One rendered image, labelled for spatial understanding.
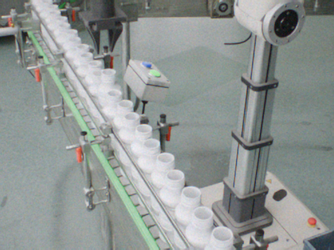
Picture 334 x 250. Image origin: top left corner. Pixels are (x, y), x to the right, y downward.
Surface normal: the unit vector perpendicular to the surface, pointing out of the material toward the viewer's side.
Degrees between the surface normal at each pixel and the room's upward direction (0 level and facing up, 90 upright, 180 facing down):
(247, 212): 90
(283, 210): 0
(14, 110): 0
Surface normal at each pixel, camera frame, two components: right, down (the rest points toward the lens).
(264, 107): 0.44, 0.50
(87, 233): 0.04, -0.84
